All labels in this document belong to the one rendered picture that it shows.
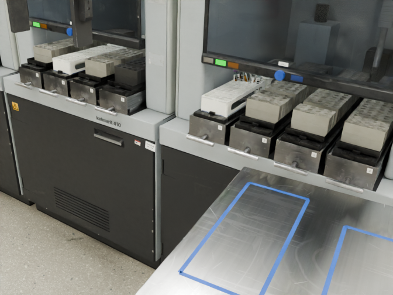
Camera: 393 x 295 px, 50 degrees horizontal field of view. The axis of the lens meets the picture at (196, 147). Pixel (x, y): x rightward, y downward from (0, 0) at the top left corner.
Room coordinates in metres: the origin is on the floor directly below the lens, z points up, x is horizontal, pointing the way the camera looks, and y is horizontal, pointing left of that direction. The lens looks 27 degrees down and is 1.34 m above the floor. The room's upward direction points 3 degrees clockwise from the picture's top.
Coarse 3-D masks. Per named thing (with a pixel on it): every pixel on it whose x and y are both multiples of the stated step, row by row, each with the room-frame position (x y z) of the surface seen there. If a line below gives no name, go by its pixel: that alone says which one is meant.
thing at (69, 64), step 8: (96, 48) 1.87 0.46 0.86; (104, 48) 1.88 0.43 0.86; (112, 48) 1.89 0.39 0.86; (64, 56) 1.71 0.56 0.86; (72, 56) 1.71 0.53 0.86; (80, 56) 1.73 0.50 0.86; (88, 56) 1.73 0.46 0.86; (96, 56) 1.75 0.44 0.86; (56, 64) 1.66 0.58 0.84; (64, 64) 1.64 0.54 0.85; (72, 64) 1.64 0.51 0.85; (80, 64) 1.80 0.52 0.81; (64, 72) 1.64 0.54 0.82; (72, 72) 1.63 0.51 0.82
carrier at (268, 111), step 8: (248, 104) 1.26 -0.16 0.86; (256, 104) 1.25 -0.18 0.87; (264, 104) 1.24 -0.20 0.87; (272, 104) 1.22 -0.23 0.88; (280, 104) 1.23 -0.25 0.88; (248, 112) 1.26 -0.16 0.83; (256, 112) 1.25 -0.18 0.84; (264, 112) 1.23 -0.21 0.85; (272, 112) 1.22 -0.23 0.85; (280, 112) 1.22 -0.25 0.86; (264, 120) 1.23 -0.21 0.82; (272, 120) 1.22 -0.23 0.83
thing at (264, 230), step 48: (240, 192) 0.81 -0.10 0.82; (288, 192) 0.82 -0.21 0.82; (336, 192) 0.83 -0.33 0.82; (192, 240) 0.64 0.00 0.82; (240, 240) 0.65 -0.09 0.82; (288, 240) 0.65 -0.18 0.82; (336, 240) 0.66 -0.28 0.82; (384, 240) 0.67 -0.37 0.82; (144, 288) 0.51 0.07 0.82; (192, 288) 0.52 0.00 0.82; (240, 288) 0.52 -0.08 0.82; (288, 288) 0.53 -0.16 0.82; (336, 288) 0.53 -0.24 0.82; (384, 288) 0.54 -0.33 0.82
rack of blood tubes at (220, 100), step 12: (228, 84) 1.46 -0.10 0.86; (240, 84) 1.45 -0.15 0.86; (252, 84) 1.46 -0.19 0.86; (264, 84) 1.50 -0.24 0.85; (204, 96) 1.31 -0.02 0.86; (216, 96) 1.32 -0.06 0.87; (228, 96) 1.33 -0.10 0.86; (240, 96) 1.34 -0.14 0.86; (204, 108) 1.30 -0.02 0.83; (216, 108) 1.28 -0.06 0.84; (228, 108) 1.27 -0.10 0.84; (240, 108) 1.35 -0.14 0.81
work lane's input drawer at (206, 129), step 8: (200, 112) 1.29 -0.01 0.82; (208, 112) 1.29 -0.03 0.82; (240, 112) 1.33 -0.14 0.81; (192, 120) 1.28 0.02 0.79; (200, 120) 1.27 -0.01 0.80; (208, 120) 1.25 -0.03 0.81; (216, 120) 1.24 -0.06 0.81; (224, 120) 1.23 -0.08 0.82; (232, 120) 1.26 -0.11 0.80; (192, 128) 1.28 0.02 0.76; (200, 128) 1.27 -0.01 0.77; (208, 128) 1.25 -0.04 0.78; (216, 128) 1.23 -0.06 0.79; (224, 128) 1.22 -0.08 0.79; (192, 136) 1.24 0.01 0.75; (200, 136) 1.27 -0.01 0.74; (208, 136) 1.25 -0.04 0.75; (216, 136) 1.23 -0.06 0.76; (224, 136) 1.22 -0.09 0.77; (208, 144) 1.20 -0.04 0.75; (224, 144) 1.22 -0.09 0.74
